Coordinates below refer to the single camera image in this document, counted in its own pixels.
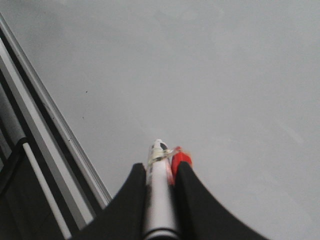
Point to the whiteboard with aluminium frame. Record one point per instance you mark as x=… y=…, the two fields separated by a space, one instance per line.
x=236 y=83

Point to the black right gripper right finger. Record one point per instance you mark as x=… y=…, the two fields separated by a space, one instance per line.
x=201 y=215

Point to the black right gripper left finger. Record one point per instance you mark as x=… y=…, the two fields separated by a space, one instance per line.
x=122 y=219

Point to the red round magnet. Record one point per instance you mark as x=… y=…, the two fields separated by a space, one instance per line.
x=179 y=156

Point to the white whiteboard marker pen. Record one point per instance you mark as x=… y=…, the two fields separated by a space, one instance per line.
x=160 y=215

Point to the white metal stand frame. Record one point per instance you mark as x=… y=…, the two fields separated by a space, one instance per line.
x=21 y=197

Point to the white horizontal metal rod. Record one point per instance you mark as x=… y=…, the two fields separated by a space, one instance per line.
x=47 y=192

